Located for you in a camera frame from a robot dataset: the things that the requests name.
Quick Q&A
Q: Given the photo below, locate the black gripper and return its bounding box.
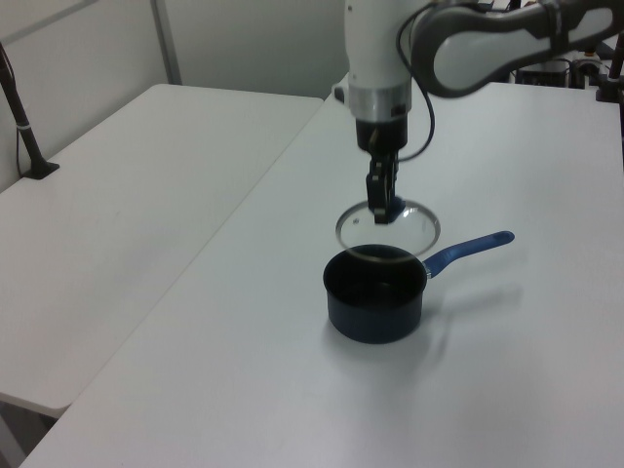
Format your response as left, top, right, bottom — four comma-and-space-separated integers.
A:
354, 112, 410, 226

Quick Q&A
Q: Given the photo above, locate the glass lid with blue knob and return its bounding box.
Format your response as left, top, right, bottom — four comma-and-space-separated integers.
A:
334, 194, 443, 265

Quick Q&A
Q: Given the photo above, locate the grey equipment box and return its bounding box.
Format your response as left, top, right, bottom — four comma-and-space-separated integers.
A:
515, 58, 572, 88

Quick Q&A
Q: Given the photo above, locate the black stand with clamp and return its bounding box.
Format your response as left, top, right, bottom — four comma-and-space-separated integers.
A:
595, 36, 624, 104

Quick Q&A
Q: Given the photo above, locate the white side table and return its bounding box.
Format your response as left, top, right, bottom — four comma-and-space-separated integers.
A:
0, 83, 326, 411

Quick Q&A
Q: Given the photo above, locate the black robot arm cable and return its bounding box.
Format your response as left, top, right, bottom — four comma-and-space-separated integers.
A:
396, 2, 436, 163

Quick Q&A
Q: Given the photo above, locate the dark saucepan with blue handle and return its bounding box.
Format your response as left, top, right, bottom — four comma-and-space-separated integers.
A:
322, 229, 517, 346

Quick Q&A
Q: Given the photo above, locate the grey metal frame post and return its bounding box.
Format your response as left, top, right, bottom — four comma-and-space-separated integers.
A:
149, 0, 183, 86

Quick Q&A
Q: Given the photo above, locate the black clamped camera pole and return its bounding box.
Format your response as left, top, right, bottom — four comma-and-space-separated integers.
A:
0, 40, 61, 180

